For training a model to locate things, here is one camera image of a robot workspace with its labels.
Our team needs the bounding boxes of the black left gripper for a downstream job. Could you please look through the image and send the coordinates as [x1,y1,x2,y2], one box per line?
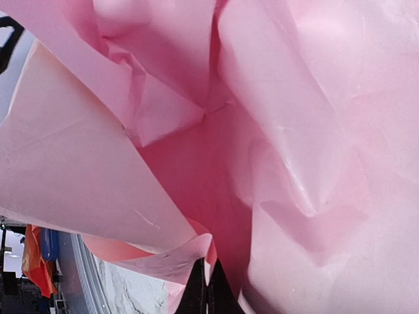
[0,16,25,74]

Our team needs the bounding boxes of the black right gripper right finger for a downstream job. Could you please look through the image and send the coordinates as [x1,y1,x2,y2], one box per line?
[208,259,244,314]

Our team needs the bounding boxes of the aluminium front rail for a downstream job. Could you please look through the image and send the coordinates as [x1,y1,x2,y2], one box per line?
[57,232,111,314]

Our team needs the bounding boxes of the pink wrapping paper sheet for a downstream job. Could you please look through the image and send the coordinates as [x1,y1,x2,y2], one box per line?
[1,1,418,313]

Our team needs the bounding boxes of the orange cloth in background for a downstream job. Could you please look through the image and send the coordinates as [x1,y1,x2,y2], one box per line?
[22,224,58,298]

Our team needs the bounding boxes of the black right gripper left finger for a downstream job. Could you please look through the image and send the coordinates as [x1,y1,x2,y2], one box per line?
[175,258,207,314]

